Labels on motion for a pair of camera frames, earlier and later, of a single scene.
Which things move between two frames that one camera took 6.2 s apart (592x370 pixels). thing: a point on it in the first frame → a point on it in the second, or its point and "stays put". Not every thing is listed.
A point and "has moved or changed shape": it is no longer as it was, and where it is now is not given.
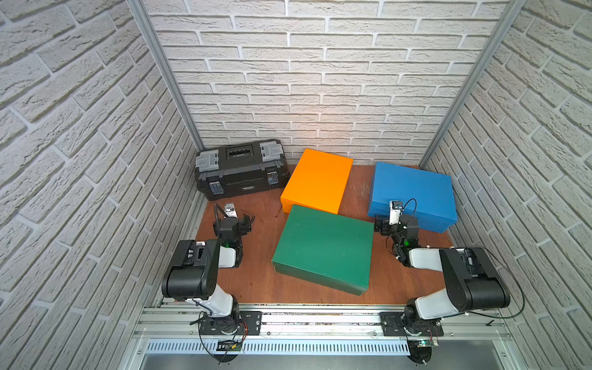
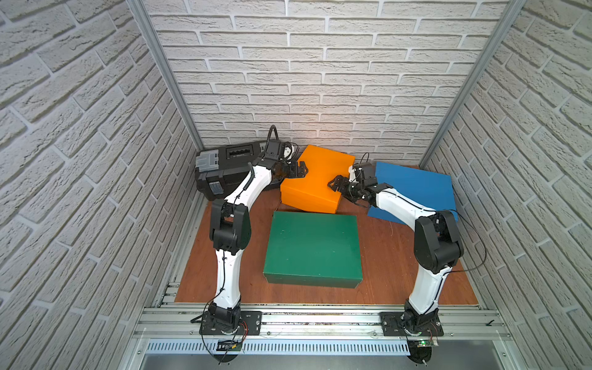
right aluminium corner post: x=504 y=26 stays put
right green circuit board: x=426 y=343 stays put
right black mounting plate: x=402 y=324 stays put
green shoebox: x=326 y=248 has moved or changed shape
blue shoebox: x=427 y=195 stays put
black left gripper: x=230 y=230 → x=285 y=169
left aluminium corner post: x=149 y=33 stays put
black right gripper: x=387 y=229 → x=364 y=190
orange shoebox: x=319 y=183 stays put
